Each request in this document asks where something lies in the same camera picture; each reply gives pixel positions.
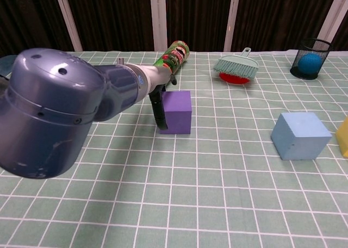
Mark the purple foam cube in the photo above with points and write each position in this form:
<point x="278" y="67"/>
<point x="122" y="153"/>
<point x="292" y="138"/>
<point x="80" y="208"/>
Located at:
<point x="178" y="112"/>

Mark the black mesh pen cup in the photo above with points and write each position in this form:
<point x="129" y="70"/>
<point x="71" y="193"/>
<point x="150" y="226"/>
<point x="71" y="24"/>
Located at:
<point x="304" y="75"/>

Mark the red round disc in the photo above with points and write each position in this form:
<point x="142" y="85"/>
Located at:
<point x="233" y="79"/>

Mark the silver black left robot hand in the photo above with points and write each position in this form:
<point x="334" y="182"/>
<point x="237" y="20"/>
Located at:
<point x="160" y="75"/>

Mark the yellow foam cube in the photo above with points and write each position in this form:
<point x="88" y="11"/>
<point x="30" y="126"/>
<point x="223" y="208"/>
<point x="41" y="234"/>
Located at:
<point x="343" y="139"/>

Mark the teal hand brush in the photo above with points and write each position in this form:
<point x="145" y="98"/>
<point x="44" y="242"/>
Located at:
<point x="236" y="64"/>

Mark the green Pringles can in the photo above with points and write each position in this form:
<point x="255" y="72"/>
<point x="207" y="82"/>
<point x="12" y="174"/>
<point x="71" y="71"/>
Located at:
<point x="176" y="55"/>

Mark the blue textured ball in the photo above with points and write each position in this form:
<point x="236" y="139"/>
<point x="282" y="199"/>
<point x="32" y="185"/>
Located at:
<point x="310" y="63"/>

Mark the green checkered tablecloth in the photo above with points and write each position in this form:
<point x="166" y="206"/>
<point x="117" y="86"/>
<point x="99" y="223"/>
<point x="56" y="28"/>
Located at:
<point x="190" y="191"/>

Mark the light blue foam cube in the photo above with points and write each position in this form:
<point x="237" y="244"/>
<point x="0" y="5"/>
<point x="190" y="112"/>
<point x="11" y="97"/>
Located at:
<point x="299" y="139"/>

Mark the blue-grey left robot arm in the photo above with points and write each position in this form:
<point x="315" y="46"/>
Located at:
<point x="54" y="109"/>

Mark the white frame post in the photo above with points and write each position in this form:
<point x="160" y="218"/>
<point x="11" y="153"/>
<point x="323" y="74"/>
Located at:
<point x="68" y="19"/>
<point x="159" y="19"/>
<point x="232" y="19"/>
<point x="333" y="17"/>

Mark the dark blue table pad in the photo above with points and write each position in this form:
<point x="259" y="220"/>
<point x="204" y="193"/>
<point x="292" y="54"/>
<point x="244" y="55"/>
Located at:
<point x="5" y="65"/>

